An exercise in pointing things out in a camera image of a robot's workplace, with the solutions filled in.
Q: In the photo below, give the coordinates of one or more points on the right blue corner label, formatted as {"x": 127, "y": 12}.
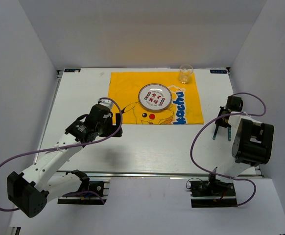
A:
{"x": 218, "y": 71}

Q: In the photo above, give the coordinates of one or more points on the blue corner label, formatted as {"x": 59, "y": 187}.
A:
{"x": 75, "y": 70}
{"x": 218, "y": 71}

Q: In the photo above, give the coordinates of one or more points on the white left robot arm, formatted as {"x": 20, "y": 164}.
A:
{"x": 35, "y": 186}

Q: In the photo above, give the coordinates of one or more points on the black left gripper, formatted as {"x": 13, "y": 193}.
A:
{"x": 115, "y": 127}

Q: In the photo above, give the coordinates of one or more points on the yellow pikachu cloth mat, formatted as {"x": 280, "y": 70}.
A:
{"x": 185, "y": 107}

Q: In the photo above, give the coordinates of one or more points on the green handled steak knife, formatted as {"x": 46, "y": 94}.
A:
{"x": 215, "y": 132}

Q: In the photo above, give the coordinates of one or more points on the white printed dinner plate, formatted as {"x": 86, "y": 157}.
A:
{"x": 155, "y": 97}

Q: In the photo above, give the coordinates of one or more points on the clear drinking glass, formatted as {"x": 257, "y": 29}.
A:
{"x": 185, "y": 73}

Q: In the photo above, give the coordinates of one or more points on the left blue corner label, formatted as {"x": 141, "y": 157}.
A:
{"x": 75, "y": 70}

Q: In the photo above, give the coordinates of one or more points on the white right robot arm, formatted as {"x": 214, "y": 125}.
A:
{"x": 252, "y": 145}

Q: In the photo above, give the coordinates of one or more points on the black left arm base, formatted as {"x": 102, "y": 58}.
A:
{"x": 96, "y": 194}

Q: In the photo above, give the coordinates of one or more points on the green handled fork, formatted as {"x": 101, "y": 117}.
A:
{"x": 229, "y": 133}

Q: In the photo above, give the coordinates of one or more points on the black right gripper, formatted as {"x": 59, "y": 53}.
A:
{"x": 219, "y": 122}

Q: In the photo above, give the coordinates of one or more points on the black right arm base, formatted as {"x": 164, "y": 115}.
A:
{"x": 205, "y": 194}

